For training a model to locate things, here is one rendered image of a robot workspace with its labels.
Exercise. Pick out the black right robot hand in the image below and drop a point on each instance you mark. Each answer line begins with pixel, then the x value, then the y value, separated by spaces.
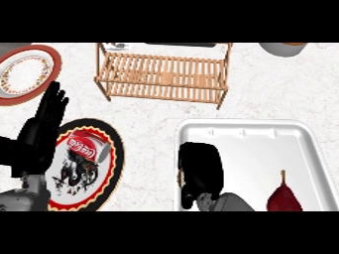
pixel 201 172

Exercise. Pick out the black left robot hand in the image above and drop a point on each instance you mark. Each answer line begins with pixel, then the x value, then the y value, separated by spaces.
pixel 37 139

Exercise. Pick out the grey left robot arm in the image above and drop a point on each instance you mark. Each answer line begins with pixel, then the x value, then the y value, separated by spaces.
pixel 22 195

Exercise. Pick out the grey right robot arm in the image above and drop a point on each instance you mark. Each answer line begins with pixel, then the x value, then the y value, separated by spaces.
pixel 223 202

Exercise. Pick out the white rectangular tray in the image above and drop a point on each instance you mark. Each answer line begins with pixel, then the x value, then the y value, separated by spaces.
pixel 274 155

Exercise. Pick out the wooden tiered shelf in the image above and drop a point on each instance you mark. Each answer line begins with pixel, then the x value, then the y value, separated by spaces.
pixel 164 74

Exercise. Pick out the red printed can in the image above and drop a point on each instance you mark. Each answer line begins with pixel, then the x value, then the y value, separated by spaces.
pixel 88 146

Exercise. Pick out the black rimmed printed plate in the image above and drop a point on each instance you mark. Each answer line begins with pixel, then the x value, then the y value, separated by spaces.
pixel 90 172

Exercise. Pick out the dark red pear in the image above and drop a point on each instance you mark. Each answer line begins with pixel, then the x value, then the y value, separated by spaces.
pixel 283 199

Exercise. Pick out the red rimmed floral plate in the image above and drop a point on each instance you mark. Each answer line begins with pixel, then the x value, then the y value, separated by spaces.
pixel 22 74

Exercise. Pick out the grey round pot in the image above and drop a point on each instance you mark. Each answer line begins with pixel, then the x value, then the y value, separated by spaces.
pixel 283 49

